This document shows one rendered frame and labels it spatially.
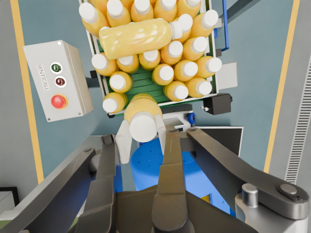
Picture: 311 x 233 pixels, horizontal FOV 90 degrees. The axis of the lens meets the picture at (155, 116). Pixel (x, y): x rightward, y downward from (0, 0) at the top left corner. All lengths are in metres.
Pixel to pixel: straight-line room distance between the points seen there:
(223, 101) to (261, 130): 1.48
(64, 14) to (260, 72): 1.91
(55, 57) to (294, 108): 2.17
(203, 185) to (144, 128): 0.24
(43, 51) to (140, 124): 0.37
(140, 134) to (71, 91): 0.30
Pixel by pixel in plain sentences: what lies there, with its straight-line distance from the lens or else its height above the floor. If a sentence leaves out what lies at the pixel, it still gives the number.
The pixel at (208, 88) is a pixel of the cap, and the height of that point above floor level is 1.09.
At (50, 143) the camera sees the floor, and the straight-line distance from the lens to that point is 1.89.
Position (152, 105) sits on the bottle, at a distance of 0.25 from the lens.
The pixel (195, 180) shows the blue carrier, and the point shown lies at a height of 1.23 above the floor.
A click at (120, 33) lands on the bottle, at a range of 0.40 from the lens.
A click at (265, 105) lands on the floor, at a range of 2.02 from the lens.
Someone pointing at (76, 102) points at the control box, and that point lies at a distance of 0.48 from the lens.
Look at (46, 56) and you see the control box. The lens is 0.51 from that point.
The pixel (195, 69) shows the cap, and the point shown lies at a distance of 0.47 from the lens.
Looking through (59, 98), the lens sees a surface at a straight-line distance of 0.48.
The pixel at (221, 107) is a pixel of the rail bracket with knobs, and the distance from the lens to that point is 0.61.
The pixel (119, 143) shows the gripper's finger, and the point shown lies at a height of 1.39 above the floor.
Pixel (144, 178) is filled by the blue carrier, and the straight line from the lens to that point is 0.41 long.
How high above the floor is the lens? 1.54
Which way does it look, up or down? 77 degrees down
